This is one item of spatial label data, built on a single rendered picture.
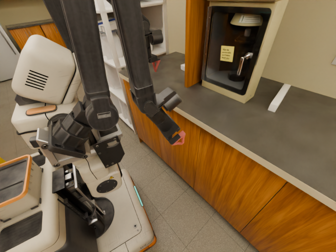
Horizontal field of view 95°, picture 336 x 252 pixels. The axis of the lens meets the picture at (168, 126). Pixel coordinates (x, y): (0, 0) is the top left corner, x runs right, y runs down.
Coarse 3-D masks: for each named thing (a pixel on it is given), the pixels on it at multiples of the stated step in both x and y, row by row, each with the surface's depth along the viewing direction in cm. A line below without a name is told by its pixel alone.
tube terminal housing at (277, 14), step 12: (276, 12) 63; (276, 24) 68; (264, 36) 68; (264, 48) 72; (264, 60) 80; (252, 72) 79; (204, 84) 107; (252, 84) 85; (228, 96) 97; (240, 96) 90; (252, 96) 95
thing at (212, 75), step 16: (224, 16) 75; (240, 16) 70; (256, 16) 66; (224, 32) 79; (240, 32) 73; (256, 32) 68; (208, 48) 90; (240, 48) 77; (256, 48) 71; (208, 64) 95; (224, 64) 87; (208, 80) 101; (224, 80) 92; (240, 80) 84
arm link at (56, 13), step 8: (48, 0) 54; (56, 0) 55; (48, 8) 55; (56, 8) 56; (56, 16) 57; (56, 24) 58; (64, 24) 59; (64, 32) 61; (64, 40) 62; (72, 48) 64
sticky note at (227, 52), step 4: (224, 48) 83; (228, 48) 81; (232, 48) 80; (224, 52) 84; (228, 52) 82; (232, 52) 80; (220, 56) 87; (224, 56) 85; (228, 56) 83; (232, 56) 81; (224, 60) 86; (228, 60) 84
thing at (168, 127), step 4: (168, 116) 58; (164, 120) 55; (168, 120) 56; (172, 120) 60; (156, 124) 55; (160, 124) 55; (164, 124) 56; (168, 124) 57; (172, 124) 59; (176, 124) 58; (160, 128) 58; (164, 128) 57; (168, 128) 58; (172, 128) 58; (176, 128) 57; (164, 132) 59; (168, 132) 58; (172, 132) 57; (164, 136) 58; (168, 136) 57
